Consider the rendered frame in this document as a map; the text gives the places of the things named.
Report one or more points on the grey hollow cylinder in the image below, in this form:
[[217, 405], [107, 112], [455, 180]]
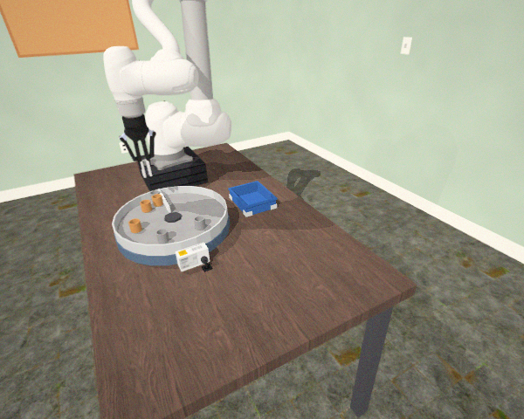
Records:
[[153, 193], [199, 222], [162, 236]]

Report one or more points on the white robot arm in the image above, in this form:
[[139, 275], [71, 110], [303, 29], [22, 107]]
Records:
[[203, 124]]

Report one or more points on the orange hollow cylinder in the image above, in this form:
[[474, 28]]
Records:
[[146, 206], [157, 200], [135, 225]]

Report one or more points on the blue shallow tray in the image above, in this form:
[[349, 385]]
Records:
[[253, 198]]

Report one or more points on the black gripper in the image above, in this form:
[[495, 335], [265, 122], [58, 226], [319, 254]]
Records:
[[139, 134]]

